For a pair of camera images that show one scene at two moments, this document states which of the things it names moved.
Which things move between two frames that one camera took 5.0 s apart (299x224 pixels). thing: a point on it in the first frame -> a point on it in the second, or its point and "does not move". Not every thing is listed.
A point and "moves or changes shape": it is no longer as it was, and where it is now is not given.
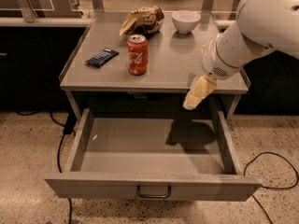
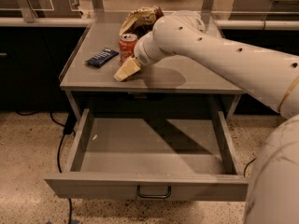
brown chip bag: [143, 21] does not move
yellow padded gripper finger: [201, 88] -> [129, 68]
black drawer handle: [168, 195] does not move
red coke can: [137, 54] moves or changes shape
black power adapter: [71, 121] does not move
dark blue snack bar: [103, 57] does not move
